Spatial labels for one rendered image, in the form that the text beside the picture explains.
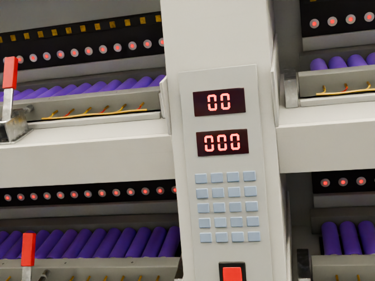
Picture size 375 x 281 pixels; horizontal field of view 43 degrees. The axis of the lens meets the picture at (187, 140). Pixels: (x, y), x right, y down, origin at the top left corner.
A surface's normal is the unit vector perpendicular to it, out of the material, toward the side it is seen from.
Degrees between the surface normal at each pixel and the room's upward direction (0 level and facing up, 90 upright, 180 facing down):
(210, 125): 90
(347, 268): 108
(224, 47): 90
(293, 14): 90
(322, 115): 18
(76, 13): 90
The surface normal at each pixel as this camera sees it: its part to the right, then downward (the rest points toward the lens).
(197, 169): -0.22, 0.07
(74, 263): -0.15, -0.93
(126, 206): -0.18, 0.37
